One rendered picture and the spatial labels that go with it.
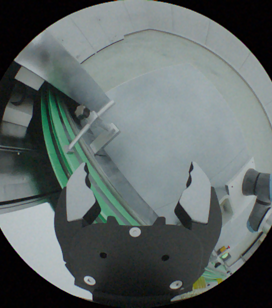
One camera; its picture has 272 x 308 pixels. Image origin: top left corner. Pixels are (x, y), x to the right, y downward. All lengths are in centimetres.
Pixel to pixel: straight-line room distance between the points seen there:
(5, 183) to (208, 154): 74
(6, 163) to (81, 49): 306
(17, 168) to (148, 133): 53
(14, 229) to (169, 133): 59
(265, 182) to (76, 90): 84
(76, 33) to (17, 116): 282
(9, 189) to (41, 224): 15
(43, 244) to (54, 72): 46
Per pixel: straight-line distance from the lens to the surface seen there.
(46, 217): 33
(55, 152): 36
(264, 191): 55
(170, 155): 39
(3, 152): 47
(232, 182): 53
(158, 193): 40
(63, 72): 37
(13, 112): 55
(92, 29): 331
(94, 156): 32
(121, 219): 26
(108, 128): 28
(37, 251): 32
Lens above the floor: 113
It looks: 79 degrees down
